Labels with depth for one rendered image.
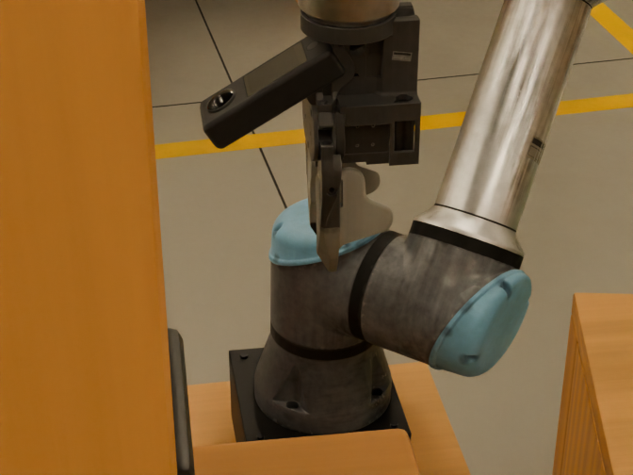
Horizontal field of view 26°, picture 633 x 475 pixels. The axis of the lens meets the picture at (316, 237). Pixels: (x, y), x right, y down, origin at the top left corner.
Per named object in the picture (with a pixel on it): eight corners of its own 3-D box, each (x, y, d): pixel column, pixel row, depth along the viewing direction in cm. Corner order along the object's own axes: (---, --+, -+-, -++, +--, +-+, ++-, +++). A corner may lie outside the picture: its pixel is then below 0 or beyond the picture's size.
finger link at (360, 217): (396, 280, 108) (396, 170, 105) (321, 286, 107) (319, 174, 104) (389, 265, 111) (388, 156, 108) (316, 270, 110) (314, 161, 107)
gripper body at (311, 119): (418, 173, 105) (426, 26, 99) (307, 181, 104) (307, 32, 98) (400, 129, 111) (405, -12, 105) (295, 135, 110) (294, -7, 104)
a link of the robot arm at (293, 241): (306, 274, 153) (308, 168, 146) (413, 312, 147) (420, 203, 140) (246, 327, 144) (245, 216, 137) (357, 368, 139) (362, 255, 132)
